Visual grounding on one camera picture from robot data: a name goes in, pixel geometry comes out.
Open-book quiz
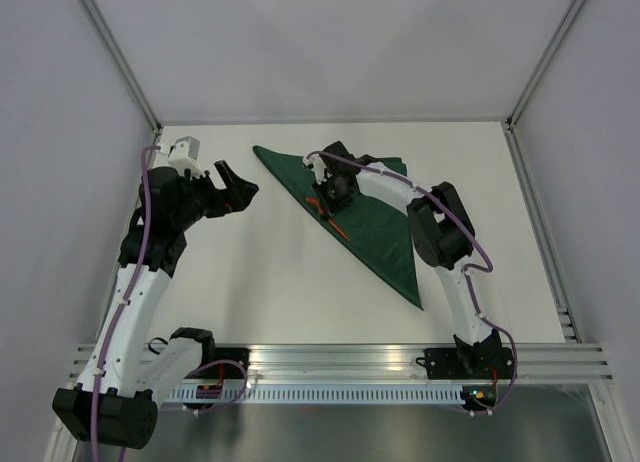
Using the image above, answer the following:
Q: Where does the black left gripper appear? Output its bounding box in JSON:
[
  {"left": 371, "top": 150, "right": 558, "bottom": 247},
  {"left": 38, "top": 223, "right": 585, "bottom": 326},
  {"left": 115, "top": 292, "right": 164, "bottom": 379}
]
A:
[{"left": 172, "top": 161, "right": 258, "bottom": 230}]

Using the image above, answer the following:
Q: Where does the orange plastic fork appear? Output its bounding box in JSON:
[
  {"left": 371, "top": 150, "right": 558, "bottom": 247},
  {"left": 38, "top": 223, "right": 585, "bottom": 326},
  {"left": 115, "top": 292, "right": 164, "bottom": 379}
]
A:
[{"left": 305, "top": 197, "right": 351, "bottom": 242}]

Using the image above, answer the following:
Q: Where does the dark green cloth napkin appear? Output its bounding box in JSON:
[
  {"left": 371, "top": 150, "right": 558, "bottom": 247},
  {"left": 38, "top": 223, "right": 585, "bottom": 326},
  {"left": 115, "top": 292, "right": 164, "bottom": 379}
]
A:
[{"left": 252, "top": 145, "right": 423, "bottom": 309}]

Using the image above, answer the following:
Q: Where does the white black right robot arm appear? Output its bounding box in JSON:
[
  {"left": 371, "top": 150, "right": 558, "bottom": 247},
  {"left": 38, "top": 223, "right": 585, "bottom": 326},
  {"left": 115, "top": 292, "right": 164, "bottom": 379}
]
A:
[{"left": 303, "top": 142, "right": 502, "bottom": 378}]

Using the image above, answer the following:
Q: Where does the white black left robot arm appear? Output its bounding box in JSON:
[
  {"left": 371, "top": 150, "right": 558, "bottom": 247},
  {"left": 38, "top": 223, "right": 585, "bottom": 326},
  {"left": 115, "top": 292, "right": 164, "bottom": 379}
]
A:
[{"left": 52, "top": 161, "right": 259, "bottom": 449}]

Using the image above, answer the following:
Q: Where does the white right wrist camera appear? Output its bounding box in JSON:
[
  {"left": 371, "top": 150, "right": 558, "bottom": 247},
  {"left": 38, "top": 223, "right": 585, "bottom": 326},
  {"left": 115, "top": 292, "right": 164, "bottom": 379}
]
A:
[{"left": 303, "top": 154, "right": 331, "bottom": 185}]

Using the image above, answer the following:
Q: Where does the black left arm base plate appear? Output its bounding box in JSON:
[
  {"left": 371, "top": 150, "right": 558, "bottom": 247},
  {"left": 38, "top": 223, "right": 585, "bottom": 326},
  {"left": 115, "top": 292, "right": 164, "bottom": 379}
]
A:
[{"left": 202, "top": 346, "right": 250, "bottom": 383}]

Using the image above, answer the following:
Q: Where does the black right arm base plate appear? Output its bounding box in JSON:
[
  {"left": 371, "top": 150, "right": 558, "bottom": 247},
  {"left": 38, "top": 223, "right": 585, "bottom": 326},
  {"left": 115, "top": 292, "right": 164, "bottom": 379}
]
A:
[{"left": 415, "top": 347, "right": 515, "bottom": 380}]

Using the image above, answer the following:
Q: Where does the aluminium left frame post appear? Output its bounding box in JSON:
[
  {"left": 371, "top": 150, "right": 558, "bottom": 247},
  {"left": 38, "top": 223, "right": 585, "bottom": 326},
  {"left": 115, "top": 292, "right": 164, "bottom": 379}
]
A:
[{"left": 77, "top": 0, "right": 162, "bottom": 135}]

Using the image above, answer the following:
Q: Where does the aluminium frame post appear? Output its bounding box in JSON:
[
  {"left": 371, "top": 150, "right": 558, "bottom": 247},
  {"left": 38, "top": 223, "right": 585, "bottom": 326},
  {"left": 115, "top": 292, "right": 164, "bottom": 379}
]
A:
[
  {"left": 77, "top": 0, "right": 162, "bottom": 135},
  {"left": 503, "top": 0, "right": 590, "bottom": 131}
]

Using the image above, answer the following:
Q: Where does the white slotted cable duct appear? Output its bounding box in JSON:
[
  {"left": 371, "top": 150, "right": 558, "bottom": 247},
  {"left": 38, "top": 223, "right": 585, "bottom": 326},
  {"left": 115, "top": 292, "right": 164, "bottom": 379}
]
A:
[{"left": 164, "top": 386, "right": 464, "bottom": 406}]

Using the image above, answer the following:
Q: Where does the aluminium right side rail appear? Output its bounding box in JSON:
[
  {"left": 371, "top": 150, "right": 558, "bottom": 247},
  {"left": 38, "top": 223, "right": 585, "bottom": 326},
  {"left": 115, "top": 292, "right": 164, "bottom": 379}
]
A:
[{"left": 501, "top": 121, "right": 583, "bottom": 343}]

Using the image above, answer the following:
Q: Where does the aluminium rail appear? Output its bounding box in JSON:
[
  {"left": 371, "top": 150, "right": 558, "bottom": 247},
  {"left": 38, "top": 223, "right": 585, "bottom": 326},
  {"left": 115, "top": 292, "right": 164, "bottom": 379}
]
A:
[
  {"left": 501, "top": 121, "right": 583, "bottom": 343},
  {"left": 69, "top": 342, "right": 615, "bottom": 386}
]

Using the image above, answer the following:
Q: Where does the aluminium front rail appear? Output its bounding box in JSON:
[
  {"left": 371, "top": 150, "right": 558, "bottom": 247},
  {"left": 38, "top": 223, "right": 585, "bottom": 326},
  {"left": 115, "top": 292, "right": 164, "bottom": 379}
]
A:
[{"left": 69, "top": 342, "right": 615, "bottom": 386}]

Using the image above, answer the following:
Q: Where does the aluminium right frame post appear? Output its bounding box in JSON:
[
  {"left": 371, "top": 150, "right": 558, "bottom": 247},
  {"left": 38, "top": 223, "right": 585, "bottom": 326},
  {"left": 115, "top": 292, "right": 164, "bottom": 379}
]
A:
[{"left": 503, "top": 0, "right": 590, "bottom": 131}]

